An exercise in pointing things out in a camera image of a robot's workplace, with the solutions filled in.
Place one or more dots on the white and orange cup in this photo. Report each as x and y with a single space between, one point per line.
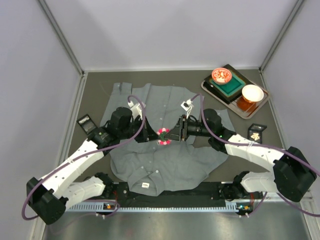
252 93

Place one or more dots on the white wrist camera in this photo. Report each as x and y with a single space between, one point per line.
188 107
136 110

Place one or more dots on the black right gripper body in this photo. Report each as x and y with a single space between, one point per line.
183 128

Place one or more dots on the gold leaf brooch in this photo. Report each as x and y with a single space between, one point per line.
255 136

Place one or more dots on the brown plastic tray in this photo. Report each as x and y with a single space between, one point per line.
244 114

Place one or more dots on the grey button-up shirt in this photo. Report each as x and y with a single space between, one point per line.
149 168

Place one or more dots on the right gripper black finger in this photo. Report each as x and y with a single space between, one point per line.
176 130
173 137

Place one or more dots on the black right jewellery box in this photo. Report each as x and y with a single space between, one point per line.
256 128

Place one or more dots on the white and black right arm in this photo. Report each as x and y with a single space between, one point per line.
286 170

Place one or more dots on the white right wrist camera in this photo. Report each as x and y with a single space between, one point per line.
188 107

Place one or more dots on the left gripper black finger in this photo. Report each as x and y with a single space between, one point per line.
145 139
148 131

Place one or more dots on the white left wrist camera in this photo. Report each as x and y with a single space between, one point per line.
136 110

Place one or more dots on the red patterned bowl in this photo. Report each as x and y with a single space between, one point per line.
221 76

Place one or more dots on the black jewellery box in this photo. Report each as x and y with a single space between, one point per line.
256 128
87 124

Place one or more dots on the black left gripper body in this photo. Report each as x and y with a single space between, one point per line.
145 132

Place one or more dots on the green square dish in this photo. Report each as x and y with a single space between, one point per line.
232 88

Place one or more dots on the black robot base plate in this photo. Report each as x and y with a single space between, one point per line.
207 194

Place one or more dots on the amber glass dish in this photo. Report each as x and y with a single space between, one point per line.
246 105

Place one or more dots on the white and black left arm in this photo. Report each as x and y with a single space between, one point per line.
56 192

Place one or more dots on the black left jewellery box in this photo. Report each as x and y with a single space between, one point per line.
87 124

